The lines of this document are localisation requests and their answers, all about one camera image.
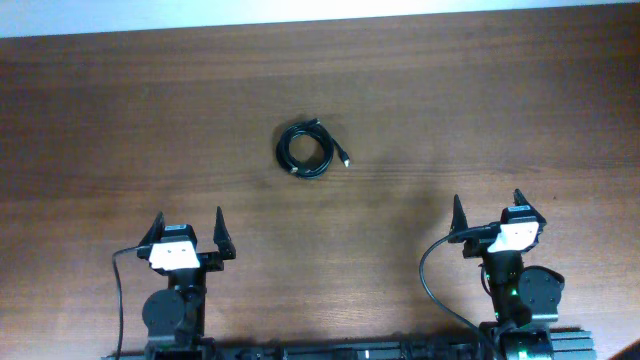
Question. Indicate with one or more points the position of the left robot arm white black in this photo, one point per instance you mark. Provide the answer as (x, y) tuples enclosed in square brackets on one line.
[(175, 316)]

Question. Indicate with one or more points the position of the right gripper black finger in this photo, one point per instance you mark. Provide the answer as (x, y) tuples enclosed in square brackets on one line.
[(519, 198), (459, 220)]

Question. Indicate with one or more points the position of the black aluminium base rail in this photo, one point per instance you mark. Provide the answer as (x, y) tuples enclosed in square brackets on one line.
[(564, 345)]

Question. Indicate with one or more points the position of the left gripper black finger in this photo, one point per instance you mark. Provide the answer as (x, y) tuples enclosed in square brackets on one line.
[(154, 234), (222, 238)]

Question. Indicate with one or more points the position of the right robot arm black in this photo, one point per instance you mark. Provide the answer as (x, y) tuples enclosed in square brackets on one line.
[(525, 299)]

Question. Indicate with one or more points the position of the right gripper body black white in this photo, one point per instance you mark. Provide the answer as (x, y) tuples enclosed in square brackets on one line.
[(477, 243)]

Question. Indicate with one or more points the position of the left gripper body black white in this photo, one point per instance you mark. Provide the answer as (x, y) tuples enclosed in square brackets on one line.
[(208, 262)]

